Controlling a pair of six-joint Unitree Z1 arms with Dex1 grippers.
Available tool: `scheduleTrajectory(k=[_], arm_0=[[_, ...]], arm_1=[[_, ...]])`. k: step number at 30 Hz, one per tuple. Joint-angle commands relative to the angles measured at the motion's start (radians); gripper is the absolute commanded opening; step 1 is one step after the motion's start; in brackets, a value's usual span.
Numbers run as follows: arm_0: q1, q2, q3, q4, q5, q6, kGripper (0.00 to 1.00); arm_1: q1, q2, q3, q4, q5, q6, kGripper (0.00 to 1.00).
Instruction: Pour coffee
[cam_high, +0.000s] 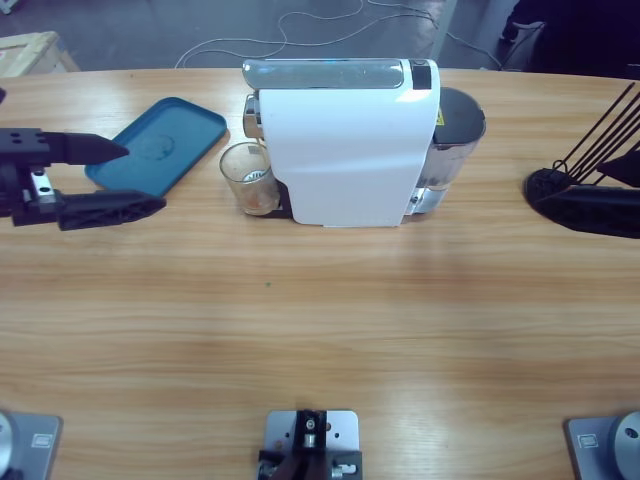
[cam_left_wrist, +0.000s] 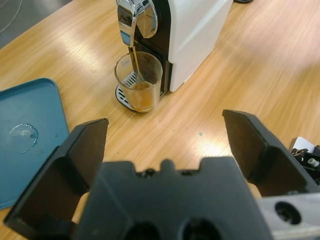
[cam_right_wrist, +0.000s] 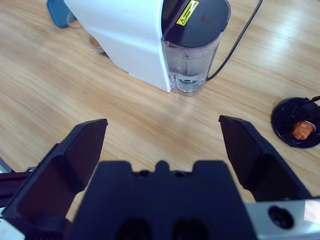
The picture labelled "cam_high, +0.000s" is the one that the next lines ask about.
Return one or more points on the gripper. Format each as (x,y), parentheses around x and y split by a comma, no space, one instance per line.
(20,145)

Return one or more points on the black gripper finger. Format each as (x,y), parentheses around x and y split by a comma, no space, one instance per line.
(600,210)
(627,170)

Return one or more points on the clear drinking glass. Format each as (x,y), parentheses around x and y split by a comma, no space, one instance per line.
(250,180)

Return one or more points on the silver coffee machine lever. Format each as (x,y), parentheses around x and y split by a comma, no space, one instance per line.
(320,74)

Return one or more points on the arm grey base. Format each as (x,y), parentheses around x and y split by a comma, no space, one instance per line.
(590,440)
(40,440)

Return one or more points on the white capsule coffee machine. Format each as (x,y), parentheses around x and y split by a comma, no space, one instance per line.
(345,160)

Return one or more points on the blue rectangular serving tray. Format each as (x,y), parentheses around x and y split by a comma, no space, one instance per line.
(165,140)

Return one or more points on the person in black trousers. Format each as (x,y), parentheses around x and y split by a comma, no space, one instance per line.
(585,35)

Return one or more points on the wooden crate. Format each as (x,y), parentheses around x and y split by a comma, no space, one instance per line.
(30,50)

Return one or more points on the water tank with black lid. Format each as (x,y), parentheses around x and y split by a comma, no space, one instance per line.
(457,120)

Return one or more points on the person with dark sneakers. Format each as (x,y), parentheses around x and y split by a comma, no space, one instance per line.
(510,30)

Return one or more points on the white metal post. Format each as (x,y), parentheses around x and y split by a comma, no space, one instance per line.
(442,25)

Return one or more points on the centre metal mount plate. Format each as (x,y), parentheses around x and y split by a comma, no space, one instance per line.
(280,430)

